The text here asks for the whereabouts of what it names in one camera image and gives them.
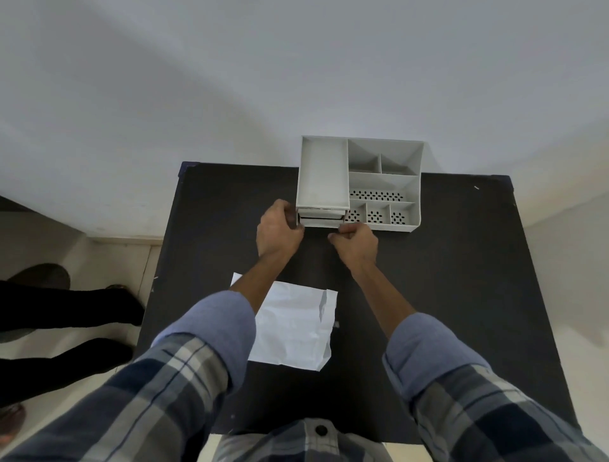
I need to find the grey plastic desk organizer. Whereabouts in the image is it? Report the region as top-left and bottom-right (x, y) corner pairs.
(295, 135), (425, 234)

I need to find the person's right hand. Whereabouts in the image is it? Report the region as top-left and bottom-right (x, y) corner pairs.
(327, 222), (381, 274)

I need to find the dark round floor cover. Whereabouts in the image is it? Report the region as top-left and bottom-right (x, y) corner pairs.
(7, 263), (71, 291)

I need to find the person's right forearm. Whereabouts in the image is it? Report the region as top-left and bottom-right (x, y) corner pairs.
(350, 261), (609, 462)

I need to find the person's left forearm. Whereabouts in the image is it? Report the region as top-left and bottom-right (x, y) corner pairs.
(0, 253), (290, 462)

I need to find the white paper glove packet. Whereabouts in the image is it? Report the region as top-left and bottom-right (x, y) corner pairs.
(230, 272), (339, 372)

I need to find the person's left hand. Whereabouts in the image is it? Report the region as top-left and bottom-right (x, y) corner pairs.
(256, 199), (306, 260)

